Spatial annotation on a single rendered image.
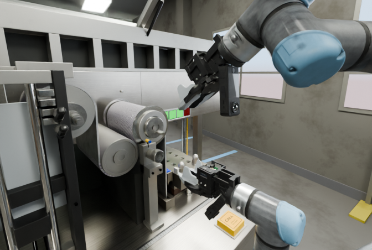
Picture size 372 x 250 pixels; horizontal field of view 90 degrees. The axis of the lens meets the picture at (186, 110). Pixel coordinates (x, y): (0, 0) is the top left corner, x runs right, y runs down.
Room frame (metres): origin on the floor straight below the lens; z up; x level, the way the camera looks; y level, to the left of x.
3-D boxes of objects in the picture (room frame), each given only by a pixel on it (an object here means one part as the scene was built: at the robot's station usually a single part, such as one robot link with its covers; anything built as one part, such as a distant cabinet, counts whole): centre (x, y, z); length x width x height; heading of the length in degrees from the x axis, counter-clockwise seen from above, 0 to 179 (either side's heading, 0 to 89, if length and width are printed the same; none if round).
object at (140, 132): (0.72, 0.20, 1.25); 0.26 x 0.12 x 0.12; 44
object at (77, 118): (0.39, 0.24, 1.34); 0.06 x 0.03 x 0.03; 44
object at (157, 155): (0.55, 0.09, 1.18); 0.04 x 0.02 x 0.04; 134
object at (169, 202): (0.76, 0.16, 0.92); 0.28 x 0.04 x 0.04; 44
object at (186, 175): (0.54, 0.00, 1.12); 0.09 x 0.03 x 0.06; 53
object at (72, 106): (0.44, 0.28, 1.34); 0.06 x 0.06 x 0.06; 44
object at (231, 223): (0.57, -0.16, 0.91); 0.07 x 0.07 x 0.02; 44
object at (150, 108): (0.63, 0.12, 1.25); 0.15 x 0.01 x 0.15; 134
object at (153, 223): (0.57, 0.12, 1.05); 0.06 x 0.05 x 0.31; 44
